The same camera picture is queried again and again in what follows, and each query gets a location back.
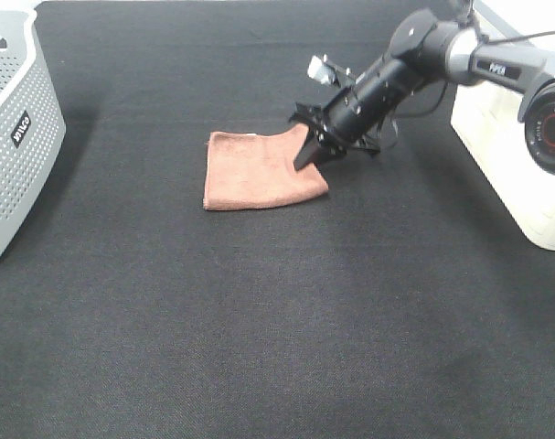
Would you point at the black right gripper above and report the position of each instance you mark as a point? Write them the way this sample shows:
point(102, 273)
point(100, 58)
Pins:
point(322, 144)

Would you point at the brown towel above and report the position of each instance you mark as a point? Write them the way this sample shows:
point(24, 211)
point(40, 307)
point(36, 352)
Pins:
point(253, 171)

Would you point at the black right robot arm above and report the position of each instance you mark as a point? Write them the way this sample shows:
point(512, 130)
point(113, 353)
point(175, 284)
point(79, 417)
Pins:
point(423, 50)

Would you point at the black table mat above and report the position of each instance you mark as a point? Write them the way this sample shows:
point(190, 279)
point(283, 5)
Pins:
point(404, 304)

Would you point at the white plastic bin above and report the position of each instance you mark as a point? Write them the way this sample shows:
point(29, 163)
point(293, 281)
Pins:
point(485, 117)

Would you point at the grey perforated laundry basket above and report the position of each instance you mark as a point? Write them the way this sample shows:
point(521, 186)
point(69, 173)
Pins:
point(32, 127)

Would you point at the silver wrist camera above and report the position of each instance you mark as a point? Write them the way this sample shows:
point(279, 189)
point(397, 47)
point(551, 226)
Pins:
point(324, 71)

